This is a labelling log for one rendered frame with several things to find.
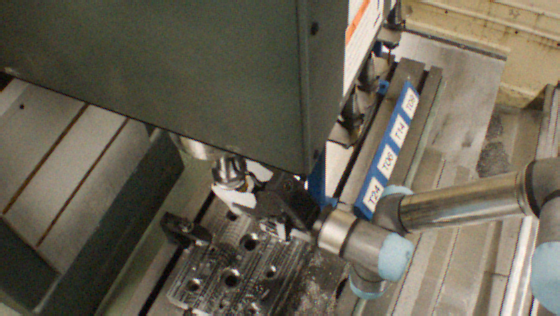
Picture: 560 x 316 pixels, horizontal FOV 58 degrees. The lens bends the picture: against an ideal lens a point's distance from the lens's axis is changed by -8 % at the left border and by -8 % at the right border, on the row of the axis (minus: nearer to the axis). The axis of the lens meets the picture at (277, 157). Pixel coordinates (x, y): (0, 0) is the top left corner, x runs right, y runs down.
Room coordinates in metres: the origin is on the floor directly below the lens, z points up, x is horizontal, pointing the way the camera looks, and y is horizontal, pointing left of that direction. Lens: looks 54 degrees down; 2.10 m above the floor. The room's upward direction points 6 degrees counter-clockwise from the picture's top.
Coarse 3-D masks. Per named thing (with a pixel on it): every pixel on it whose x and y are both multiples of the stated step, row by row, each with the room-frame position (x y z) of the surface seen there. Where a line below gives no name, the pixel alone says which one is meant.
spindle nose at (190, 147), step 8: (176, 136) 0.49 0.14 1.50; (176, 144) 0.50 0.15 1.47; (184, 144) 0.48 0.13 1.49; (192, 144) 0.47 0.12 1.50; (200, 144) 0.47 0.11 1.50; (192, 152) 0.48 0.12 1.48; (200, 152) 0.47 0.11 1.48; (208, 152) 0.47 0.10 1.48; (216, 152) 0.47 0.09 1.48; (224, 152) 0.47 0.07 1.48
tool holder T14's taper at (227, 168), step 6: (234, 156) 0.54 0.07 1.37; (216, 162) 0.54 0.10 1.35; (222, 162) 0.53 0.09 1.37; (228, 162) 0.53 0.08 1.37; (234, 162) 0.53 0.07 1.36; (240, 162) 0.55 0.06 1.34; (216, 168) 0.54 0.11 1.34; (222, 168) 0.53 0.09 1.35; (228, 168) 0.53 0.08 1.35; (234, 168) 0.53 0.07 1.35; (240, 168) 0.54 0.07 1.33; (222, 174) 0.53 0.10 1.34; (228, 174) 0.52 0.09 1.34; (234, 174) 0.53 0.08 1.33
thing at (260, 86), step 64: (0, 0) 0.53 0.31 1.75; (64, 0) 0.47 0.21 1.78; (128, 0) 0.42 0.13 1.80; (192, 0) 0.39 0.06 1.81; (256, 0) 0.36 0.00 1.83; (320, 0) 0.37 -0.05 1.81; (384, 0) 0.58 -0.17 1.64; (0, 64) 0.58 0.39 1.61; (64, 64) 0.50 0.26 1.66; (128, 64) 0.44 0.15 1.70; (192, 64) 0.40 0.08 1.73; (256, 64) 0.36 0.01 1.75; (320, 64) 0.37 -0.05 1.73; (192, 128) 0.41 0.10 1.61; (256, 128) 0.36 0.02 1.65; (320, 128) 0.37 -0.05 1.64
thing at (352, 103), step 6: (348, 96) 0.72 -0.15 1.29; (354, 96) 0.72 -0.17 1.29; (348, 102) 0.71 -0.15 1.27; (354, 102) 0.71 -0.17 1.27; (348, 108) 0.71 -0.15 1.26; (354, 108) 0.71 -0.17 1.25; (360, 108) 0.72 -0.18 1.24; (342, 114) 0.72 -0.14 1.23; (348, 114) 0.71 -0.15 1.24; (354, 114) 0.71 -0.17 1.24
